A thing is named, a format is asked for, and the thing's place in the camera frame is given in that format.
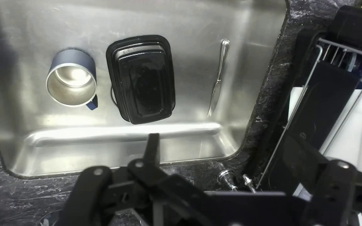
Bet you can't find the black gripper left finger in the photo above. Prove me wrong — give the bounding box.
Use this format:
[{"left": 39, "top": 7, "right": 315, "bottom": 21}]
[{"left": 56, "top": 131, "right": 207, "bottom": 226}]

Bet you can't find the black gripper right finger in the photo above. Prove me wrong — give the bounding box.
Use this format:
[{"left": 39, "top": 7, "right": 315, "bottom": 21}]
[{"left": 299, "top": 156, "right": 362, "bottom": 226}]

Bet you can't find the dark blue steel-lined cup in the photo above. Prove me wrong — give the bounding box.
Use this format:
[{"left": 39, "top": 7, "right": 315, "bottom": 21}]
[{"left": 44, "top": 46, "right": 99, "bottom": 111}]

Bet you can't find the stainless steel sink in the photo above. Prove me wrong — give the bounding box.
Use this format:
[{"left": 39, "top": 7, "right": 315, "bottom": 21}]
[{"left": 0, "top": 0, "right": 292, "bottom": 179}]

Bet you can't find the black plastic food container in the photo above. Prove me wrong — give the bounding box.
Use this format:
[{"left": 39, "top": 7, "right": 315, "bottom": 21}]
[{"left": 104, "top": 33, "right": 177, "bottom": 125}]

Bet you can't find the black dish rack with wire frame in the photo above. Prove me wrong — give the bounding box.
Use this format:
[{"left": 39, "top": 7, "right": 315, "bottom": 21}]
[{"left": 248, "top": 3, "right": 362, "bottom": 226}]

